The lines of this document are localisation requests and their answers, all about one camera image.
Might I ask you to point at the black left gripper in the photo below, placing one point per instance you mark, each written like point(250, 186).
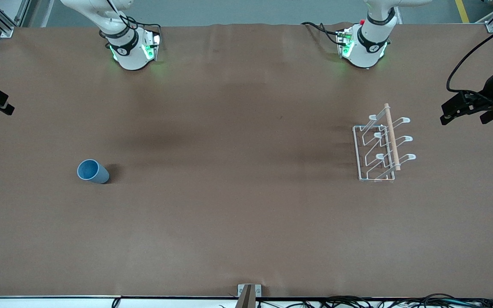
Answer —
point(489, 95)

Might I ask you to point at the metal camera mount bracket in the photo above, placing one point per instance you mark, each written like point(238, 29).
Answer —
point(248, 293)

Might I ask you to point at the brown table cover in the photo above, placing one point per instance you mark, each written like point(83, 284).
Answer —
point(246, 171)

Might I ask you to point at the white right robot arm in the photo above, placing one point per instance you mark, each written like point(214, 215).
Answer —
point(129, 47)

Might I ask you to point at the blue plastic cup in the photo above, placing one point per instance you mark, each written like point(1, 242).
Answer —
point(90, 171)

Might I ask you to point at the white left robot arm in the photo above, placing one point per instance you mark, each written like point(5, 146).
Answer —
point(366, 42)

